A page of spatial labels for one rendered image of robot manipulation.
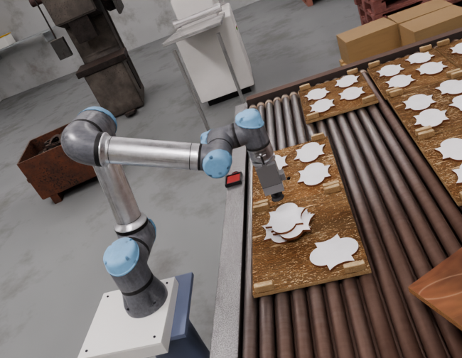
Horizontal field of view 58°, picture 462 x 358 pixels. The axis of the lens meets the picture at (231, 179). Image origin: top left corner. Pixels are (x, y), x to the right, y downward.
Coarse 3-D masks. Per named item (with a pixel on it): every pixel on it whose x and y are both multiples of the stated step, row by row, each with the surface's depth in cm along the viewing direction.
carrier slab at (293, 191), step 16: (304, 144) 186; (320, 144) 181; (288, 160) 180; (320, 160) 171; (256, 176) 178; (288, 176) 170; (336, 176) 158; (256, 192) 168; (288, 192) 160; (304, 192) 157; (320, 192) 153
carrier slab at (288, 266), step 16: (336, 192) 150; (272, 208) 156; (320, 208) 146; (336, 208) 143; (256, 224) 151; (320, 224) 139; (336, 224) 136; (352, 224) 134; (256, 240) 144; (304, 240) 136; (320, 240) 133; (256, 256) 137; (272, 256) 135; (288, 256) 132; (304, 256) 130; (352, 256) 123; (256, 272) 132; (272, 272) 129; (288, 272) 127; (304, 272) 124; (320, 272) 122; (336, 272) 120; (368, 272) 117; (288, 288) 122
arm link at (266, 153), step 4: (264, 148) 123; (268, 148) 124; (272, 148) 127; (248, 152) 126; (252, 152) 124; (256, 152) 124; (260, 152) 124; (264, 152) 124; (268, 152) 125; (272, 152) 126; (252, 156) 125; (256, 156) 125; (260, 156) 124; (264, 156) 124; (268, 156) 125; (252, 160) 127; (256, 160) 126; (260, 160) 125; (264, 160) 125
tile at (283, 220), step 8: (280, 208) 146; (288, 208) 144; (296, 208) 142; (304, 208) 141; (272, 216) 144; (280, 216) 142; (288, 216) 141; (296, 216) 139; (272, 224) 140; (280, 224) 138; (288, 224) 137; (296, 224) 137; (280, 232) 135; (288, 232) 135
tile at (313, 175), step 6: (306, 168) 168; (312, 168) 166; (318, 168) 165; (324, 168) 163; (300, 174) 167; (306, 174) 164; (312, 174) 163; (318, 174) 162; (324, 174) 160; (300, 180) 162; (306, 180) 161; (312, 180) 160; (318, 180) 158; (312, 186) 158
